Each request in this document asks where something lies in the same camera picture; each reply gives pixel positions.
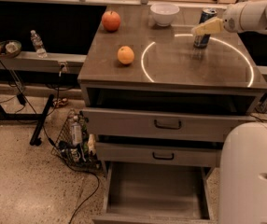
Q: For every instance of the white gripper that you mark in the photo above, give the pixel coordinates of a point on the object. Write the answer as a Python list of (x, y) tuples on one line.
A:
[(233, 20)]

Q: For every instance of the redbull can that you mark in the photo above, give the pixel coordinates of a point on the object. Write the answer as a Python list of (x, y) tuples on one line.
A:
[(201, 41)]

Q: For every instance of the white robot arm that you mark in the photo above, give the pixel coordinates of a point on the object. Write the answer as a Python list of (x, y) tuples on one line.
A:
[(243, 163)]

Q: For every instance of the grey drawer cabinet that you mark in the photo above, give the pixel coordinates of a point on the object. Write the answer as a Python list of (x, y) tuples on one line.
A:
[(168, 74)]

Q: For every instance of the top grey drawer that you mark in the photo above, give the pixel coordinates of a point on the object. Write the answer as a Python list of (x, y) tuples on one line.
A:
[(161, 125)]

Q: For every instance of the grey drawer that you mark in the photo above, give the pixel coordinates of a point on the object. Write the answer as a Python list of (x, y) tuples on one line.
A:
[(180, 156), (140, 193), (161, 125)]

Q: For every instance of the middle grey drawer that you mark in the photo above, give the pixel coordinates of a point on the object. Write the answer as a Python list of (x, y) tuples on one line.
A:
[(180, 156)]

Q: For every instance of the bottom grey drawer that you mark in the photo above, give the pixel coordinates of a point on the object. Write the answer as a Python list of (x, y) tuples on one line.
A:
[(140, 193)]

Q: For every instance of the white bowl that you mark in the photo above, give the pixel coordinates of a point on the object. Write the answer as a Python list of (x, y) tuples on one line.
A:
[(163, 14)]

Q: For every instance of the orange fruit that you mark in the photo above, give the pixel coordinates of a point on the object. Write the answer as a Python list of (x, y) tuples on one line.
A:
[(125, 55)]

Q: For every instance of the red apple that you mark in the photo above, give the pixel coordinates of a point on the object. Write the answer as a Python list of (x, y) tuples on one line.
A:
[(111, 21)]

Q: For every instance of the clear water bottle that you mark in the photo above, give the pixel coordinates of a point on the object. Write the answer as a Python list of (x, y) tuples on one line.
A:
[(38, 45)]

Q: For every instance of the grey side shelf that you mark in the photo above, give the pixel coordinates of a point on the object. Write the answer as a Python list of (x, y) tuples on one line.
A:
[(54, 63)]

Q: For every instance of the small bowl with items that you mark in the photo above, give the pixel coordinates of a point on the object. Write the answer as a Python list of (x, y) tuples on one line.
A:
[(10, 48)]

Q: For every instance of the black table leg left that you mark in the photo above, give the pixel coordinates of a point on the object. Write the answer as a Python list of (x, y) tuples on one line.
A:
[(39, 118)]

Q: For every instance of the wire basket with items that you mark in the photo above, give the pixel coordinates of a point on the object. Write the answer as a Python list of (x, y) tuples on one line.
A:
[(75, 145)]

